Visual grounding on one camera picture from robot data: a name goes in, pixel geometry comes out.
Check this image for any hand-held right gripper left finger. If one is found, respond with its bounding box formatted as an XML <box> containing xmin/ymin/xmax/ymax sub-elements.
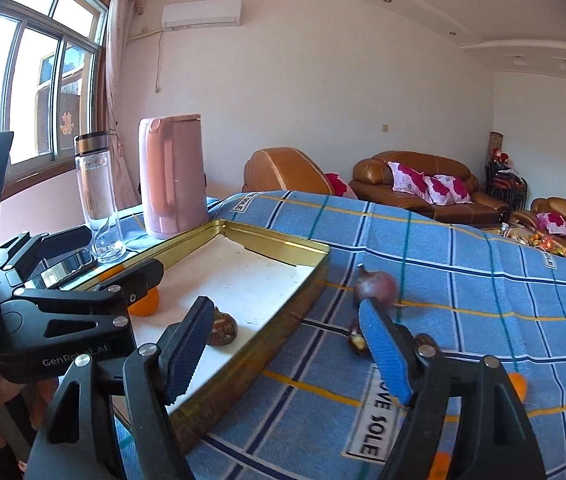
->
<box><xmin>25</xmin><ymin>296</ymin><xmax>215</xmax><ymax>480</ymax></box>

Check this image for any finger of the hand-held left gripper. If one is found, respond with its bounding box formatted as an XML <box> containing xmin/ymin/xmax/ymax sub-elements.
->
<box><xmin>0</xmin><ymin>226</ymin><xmax>92</xmax><ymax>281</ymax></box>
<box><xmin>2</xmin><ymin>259</ymin><xmax>164</xmax><ymax>344</ymax></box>

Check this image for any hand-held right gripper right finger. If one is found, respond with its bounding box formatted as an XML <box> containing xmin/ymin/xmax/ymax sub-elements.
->
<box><xmin>358</xmin><ymin>297</ymin><xmax>548</xmax><ymax>480</ymax></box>

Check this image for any wrinkled brown mangosteen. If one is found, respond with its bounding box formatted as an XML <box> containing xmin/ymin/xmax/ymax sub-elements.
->
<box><xmin>205</xmin><ymin>306</ymin><xmax>238</xmax><ymax>347</ymax></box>

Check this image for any smooth purple mangosteen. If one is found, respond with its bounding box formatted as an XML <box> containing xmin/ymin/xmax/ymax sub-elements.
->
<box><xmin>353</xmin><ymin>264</ymin><xmax>400</xmax><ymax>311</ymax></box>

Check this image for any gold metal tray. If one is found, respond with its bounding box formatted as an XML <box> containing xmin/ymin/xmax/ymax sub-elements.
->
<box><xmin>63</xmin><ymin>219</ymin><xmax>332</xmax><ymax>456</ymax></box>

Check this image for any black smartphone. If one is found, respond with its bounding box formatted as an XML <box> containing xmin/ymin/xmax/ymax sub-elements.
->
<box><xmin>28</xmin><ymin>249</ymin><xmax>98</xmax><ymax>289</ymax></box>

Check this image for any clear glass bottle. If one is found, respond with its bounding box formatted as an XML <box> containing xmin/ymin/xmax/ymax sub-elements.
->
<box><xmin>74</xmin><ymin>131</ymin><xmax>127</xmax><ymax>263</ymax></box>

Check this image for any blue plaid tablecloth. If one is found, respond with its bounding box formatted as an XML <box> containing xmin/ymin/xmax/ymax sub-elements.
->
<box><xmin>80</xmin><ymin>189</ymin><xmax>566</xmax><ymax>480</ymax></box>

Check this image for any pink electric kettle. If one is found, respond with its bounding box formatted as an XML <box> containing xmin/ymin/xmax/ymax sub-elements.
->
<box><xmin>138</xmin><ymin>114</ymin><xmax>210</xmax><ymax>240</ymax></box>

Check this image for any sliding window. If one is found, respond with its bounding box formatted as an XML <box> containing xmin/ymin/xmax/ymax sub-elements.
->
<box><xmin>0</xmin><ymin>0</ymin><xmax>111</xmax><ymax>181</ymax></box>

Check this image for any pink curtain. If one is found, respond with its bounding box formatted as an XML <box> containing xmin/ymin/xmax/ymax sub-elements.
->
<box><xmin>104</xmin><ymin>0</ymin><xmax>150</xmax><ymax>211</ymax></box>

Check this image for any pink floral pillow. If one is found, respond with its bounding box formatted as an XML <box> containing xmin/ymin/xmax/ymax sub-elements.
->
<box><xmin>422</xmin><ymin>175</ymin><xmax>474</xmax><ymax>206</ymax></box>
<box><xmin>324</xmin><ymin>172</ymin><xmax>360</xmax><ymax>200</ymax></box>
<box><xmin>536</xmin><ymin>212</ymin><xmax>566</xmax><ymax>237</ymax></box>
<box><xmin>388</xmin><ymin>161</ymin><xmax>432</xmax><ymax>194</ymax></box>

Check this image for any cluttered low table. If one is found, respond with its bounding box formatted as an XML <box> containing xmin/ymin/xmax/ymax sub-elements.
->
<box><xmin>499</xmin><ymin>224</ymin><xmax>556</xmax><ymax>252</ymax></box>

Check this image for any brown leather sofa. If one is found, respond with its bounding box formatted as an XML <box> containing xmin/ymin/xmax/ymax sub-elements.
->
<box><xmin>350</xmin><ymin>150</ymin><xmax>512</xmax><ymax>227</ymax></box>

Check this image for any black rack with red items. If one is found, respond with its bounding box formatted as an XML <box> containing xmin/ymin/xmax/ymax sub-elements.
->
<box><xmin>485</xmin><ymin>150</ymin><xmax>530</xmax><ymax>211</ymax></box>

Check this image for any tall patterned vase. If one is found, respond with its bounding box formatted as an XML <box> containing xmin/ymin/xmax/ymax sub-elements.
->
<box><xmin>489</xmin><ymin>131</ymin><xmax>505</xmax><ymax>165</ymax></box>

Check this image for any white air conditioner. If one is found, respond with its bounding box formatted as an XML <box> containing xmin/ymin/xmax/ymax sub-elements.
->
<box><xmin>161</xmin><ymin>0</ymin><xmax>242</xmax><ymax>29</ymax></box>

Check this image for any air conditioner hose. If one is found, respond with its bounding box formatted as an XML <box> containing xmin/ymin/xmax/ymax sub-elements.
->
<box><xmin>154</xmin><ymin>29</ymin><xmax>166</xmax><ymax>95</ymax></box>

